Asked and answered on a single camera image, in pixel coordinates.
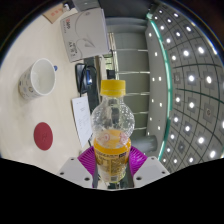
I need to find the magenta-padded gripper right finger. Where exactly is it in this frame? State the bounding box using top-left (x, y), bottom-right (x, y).
top-left (127, 145), bottom-right (171, 189)

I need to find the white paper ream box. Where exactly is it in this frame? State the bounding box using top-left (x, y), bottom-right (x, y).
top-left (59, 7), bottom-right (111, 64)

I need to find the flat round red coaster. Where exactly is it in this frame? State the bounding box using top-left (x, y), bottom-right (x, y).
top-left (33, 121), bottom-right (54, 151)

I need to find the yellow-capped clear drink bottle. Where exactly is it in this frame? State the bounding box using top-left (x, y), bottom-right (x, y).
top-left (90, 79), bottom-right (136, 185)

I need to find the white patterned cup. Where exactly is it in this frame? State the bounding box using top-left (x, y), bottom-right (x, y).
top-left (17, 58), bottom-right (58, 101)

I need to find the group of ceiling lights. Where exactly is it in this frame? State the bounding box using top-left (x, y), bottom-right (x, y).
top-left (146, 3), bottom-right (224, 168)

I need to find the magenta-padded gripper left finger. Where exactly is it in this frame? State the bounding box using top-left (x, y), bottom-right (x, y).
top-left (56, 145), bottom-right (98, 189)

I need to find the black device with cable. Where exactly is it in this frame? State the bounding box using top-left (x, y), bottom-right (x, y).
top-left (74, 62), bottom-right (98, 98)

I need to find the white printed paper sheet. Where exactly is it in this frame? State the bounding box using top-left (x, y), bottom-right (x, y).
top-left (71, 95), bottom-right (95, 150)

